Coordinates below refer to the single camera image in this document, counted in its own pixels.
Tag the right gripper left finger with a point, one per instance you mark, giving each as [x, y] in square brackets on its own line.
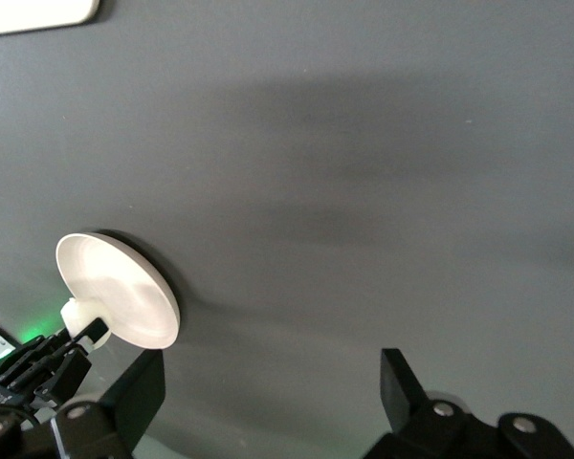
[134, 397]

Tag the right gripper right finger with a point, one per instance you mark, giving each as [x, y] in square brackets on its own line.
[411, 411]

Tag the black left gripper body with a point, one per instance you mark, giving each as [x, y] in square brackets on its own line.
[38, 370]

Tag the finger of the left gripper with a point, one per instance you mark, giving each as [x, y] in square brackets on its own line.
[90, 331]

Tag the round cream plate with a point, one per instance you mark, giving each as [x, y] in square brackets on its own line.
[115, 277]

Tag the cream tray with rabbit print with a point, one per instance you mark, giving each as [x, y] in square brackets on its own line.
[28, 14]

